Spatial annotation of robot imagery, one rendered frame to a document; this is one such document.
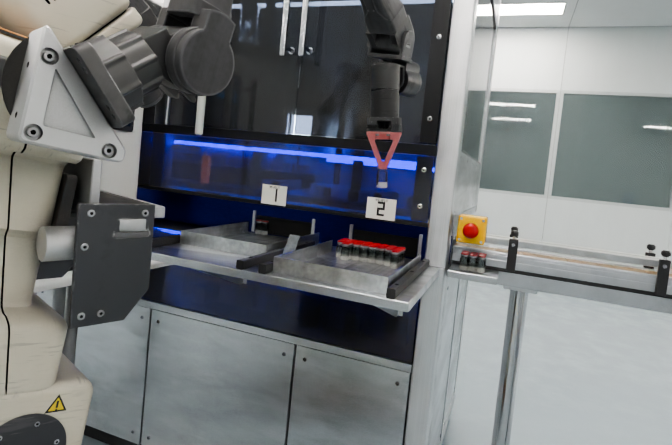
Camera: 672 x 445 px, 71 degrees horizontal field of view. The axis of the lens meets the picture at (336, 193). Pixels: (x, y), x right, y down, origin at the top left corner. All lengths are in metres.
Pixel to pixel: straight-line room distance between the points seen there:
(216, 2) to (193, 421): 1.44
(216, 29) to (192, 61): 0.05
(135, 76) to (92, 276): 0.28
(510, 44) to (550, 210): 1.98
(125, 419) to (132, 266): 1.32
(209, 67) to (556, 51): 5.65
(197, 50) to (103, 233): 0.27
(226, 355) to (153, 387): 0.33
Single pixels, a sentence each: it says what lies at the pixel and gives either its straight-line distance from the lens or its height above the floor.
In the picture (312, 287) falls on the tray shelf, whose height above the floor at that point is 0.87.
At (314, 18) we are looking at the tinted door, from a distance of 1.50.
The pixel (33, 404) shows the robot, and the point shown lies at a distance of 0.75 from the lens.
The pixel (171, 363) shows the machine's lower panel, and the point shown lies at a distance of 1.78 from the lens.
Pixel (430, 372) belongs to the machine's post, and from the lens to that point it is 1.40.
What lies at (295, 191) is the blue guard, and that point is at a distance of 1.43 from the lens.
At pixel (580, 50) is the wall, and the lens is 6.12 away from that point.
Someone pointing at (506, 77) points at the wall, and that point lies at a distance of 6.03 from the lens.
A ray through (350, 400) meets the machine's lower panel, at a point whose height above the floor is 0.46.
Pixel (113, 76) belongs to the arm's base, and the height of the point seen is 1.19.
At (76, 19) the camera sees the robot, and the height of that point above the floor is 1.27.
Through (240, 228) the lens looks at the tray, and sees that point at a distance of 1.56.
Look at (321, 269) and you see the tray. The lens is 1.01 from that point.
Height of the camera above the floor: 1.12
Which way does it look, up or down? 3 degrees down
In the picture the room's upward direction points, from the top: 6 degrees clockwise
